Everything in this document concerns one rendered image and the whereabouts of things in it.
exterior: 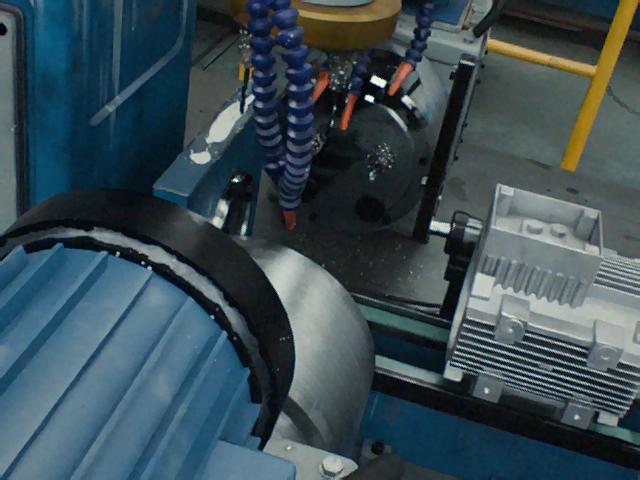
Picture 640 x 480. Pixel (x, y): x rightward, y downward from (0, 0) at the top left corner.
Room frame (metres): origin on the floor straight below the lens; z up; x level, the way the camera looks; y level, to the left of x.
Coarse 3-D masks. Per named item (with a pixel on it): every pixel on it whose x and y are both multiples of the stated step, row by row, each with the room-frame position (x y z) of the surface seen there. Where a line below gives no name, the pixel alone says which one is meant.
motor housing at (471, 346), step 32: (608, 256) 0.84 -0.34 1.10; (512, 288) 0.78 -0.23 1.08; (608, 288) 0.78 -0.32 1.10; (480, 320) 0.75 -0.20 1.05; (544, 320) 0.75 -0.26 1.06; (576, 320) 0.76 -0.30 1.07; (608, 320) 0.76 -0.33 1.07; (448, 352) 0.82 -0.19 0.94; (480, 352) 0.74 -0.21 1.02; (512, 352) 0.74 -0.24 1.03; (544, 352) 0.74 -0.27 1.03; (576, 352) 0.74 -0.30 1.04; (512, 384) 0.74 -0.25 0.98; (544, 384) 0.73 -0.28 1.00; (576, 384) 0.73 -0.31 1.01; (608, 384) 0.73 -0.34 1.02
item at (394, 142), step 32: (320, 64) 1.13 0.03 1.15; (384, 64) 1.13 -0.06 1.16; (416, 64) 1.19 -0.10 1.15; (288, 96) 1.09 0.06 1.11; (320, 96) 1.08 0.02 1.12; (384, 96) 1.07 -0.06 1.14; (416, 96) 1.10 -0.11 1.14; (320, 128) 1.08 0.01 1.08; (352, 128) 1.07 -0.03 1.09; (384, 128) 1.07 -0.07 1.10; (416, 128) 1.07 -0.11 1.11; (320, 160) 1.08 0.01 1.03; (352, 160) 1.07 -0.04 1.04; (384, 160) 1.04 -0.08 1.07; (416, 160) 1.06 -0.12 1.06; (320, 192) 1.08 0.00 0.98; (352, 192) 1.07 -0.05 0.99; (384, 192) 1.06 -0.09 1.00; (416, 192) 1.06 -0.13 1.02; (320, 224) 1.08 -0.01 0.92; (352, 224) 1.07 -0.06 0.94; (384, 224) 1.06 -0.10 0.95
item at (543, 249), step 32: (512, 192) 0.87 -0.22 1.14; (512, 224) 0.85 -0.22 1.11; (544, 224) 0.87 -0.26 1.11; (576, 224) 0.87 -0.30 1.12; (480, 256) 0.79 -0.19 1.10; (512, 256) 0.78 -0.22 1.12; (544, 256) 0.78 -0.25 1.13; (576, 256) 0.78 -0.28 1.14; (544, 288) 0.78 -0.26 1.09; (576, 288) 0.77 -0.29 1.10
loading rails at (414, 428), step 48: (384, 336) 0.88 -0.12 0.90; (432, 336) 0.88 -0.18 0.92; (384, 384) 0.78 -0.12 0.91; (432, 384) 0.78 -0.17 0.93; (384, 432) 0.78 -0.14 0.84; (432, 432) 0.77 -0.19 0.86; (480, 432) 0.76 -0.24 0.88; (528, 432) 0.75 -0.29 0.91; (576, 432) 0.74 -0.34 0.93; (624, 432) 0.77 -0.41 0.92
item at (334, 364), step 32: (256, 256) 0.63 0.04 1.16; (288, 256) 0.64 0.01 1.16; (288, 288) 0.60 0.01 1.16; (320, 288) 0.62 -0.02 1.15; (320, 320) 0.58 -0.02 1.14; (352, 320) 0.62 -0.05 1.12; (320, 352) 0.55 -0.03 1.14; (352, 352) 0.59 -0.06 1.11; (320, 384) 0.52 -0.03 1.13; (352, 384) 0.56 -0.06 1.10; (288, 416) 0.48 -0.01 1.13; (320, 416) 0.49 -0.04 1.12; (352, 416) 0.54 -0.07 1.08; (320, 448) 0.48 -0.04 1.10; (352, 448) 0.54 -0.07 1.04
